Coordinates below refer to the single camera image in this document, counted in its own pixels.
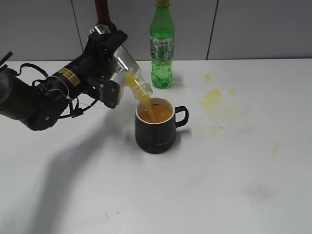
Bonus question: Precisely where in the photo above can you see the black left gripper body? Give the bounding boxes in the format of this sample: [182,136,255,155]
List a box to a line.
[70,53,112,93]

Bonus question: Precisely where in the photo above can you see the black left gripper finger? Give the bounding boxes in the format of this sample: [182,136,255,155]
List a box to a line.
[84,30,128,60]
[86,77,105,99]

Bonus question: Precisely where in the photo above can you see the clear orange juice bottle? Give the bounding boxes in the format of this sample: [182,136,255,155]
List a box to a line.
[89,23,154,104]

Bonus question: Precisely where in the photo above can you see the black ceramic mug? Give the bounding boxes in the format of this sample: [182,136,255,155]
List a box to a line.
[135,97,189,154]

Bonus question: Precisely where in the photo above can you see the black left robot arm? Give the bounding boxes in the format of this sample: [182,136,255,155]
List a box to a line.
[0,30,127,131]

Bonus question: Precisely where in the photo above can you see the dark red wine bottle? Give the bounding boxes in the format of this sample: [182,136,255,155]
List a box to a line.
[95,0,117,32]

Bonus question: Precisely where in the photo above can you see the green plastic soda bottle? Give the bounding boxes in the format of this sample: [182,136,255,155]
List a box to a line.
[150,0,175,89]

